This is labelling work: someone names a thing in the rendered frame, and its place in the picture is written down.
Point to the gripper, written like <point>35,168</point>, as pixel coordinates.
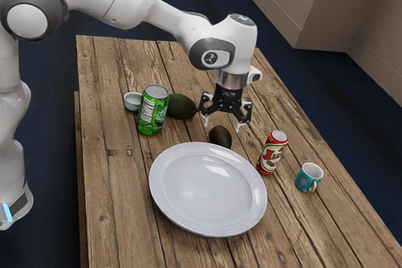
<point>228,98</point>

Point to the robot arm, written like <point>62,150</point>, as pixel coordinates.
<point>132,1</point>

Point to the white plate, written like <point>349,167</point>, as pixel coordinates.
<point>208,189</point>

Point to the small dark avocado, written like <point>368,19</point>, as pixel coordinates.
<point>220,136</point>

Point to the large dark avocado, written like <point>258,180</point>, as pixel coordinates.
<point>181,106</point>

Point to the red beer can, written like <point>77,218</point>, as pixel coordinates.
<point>271,153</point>

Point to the green soda can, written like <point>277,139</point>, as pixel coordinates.
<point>152,109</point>

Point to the small white cup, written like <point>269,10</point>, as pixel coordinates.
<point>132,101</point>

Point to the teal mug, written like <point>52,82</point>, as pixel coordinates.
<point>307,177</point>

